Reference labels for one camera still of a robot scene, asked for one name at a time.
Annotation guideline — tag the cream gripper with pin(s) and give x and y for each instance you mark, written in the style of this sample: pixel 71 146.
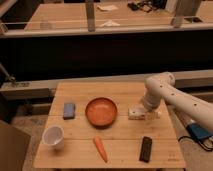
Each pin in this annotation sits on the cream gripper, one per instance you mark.
pixel 151 115

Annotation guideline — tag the white paper sheet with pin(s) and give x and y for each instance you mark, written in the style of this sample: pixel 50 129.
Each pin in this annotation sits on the white paper sheet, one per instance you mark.
pixel 107 8

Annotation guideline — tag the orange carrot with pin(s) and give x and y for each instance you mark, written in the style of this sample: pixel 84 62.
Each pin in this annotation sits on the orange carrot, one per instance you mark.
pixel 100 147

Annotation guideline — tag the blue box on floor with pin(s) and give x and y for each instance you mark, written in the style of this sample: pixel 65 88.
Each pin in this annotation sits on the blue box on floor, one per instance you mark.
pixel 197 132

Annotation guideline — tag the grey metal post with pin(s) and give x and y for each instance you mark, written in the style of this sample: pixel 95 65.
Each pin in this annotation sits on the grey metal post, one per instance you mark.
pixel 185 10
pixel 89 4

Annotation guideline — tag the brown cardboard box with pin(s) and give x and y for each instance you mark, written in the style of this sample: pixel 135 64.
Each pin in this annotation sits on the brown cardboard box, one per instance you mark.
pixel 13 147

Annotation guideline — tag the small wooden table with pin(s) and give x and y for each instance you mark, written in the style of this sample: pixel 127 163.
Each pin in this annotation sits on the small wooden table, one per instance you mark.
pixel 122 140

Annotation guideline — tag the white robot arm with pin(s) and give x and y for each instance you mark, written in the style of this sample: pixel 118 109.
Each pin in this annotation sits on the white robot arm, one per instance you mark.
pixel 161 86

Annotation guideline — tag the orange ceramic bowl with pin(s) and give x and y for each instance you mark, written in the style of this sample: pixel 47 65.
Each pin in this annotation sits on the orange ceramic bowl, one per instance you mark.
pixel 101 111

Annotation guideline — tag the grey metal post right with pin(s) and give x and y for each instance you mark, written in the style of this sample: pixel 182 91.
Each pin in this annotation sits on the grey metal post right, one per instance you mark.
pixel 185 10

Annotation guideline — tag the blue sponge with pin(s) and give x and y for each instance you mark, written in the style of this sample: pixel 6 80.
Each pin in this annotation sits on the blue sponge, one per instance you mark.
pixel 69 111

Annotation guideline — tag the white paper cup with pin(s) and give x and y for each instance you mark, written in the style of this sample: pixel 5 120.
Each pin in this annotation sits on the white paper cup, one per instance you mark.
pixel 53 137

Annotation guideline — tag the white crumpled paper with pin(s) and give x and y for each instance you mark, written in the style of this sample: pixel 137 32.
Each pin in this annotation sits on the white crumpled paper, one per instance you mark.
pixel 110 23

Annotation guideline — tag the black remote control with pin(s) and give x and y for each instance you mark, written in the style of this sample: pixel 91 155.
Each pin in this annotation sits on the black remote control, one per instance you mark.
pixel 146 148

